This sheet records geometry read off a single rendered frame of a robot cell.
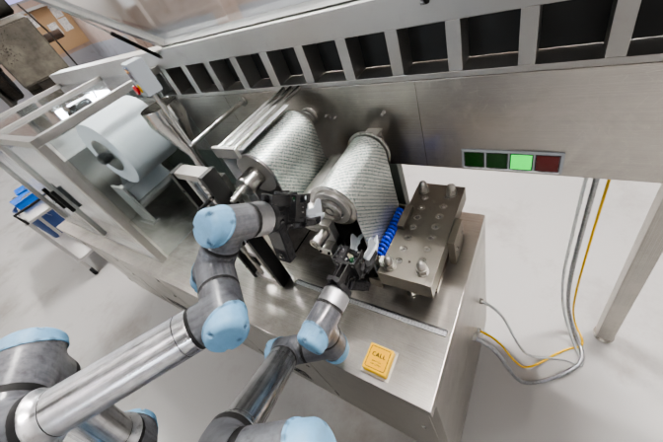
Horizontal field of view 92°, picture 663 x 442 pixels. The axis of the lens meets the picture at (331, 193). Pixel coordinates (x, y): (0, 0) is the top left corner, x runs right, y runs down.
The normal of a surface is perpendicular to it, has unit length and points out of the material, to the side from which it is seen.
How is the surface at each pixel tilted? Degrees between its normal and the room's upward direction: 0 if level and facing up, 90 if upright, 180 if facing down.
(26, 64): 92
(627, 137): 90
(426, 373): 0
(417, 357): 0
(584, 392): 0
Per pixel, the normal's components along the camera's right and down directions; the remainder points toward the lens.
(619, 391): -0.31, -0.72
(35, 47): 0.66, 0.34
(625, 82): -0.47, 0.69
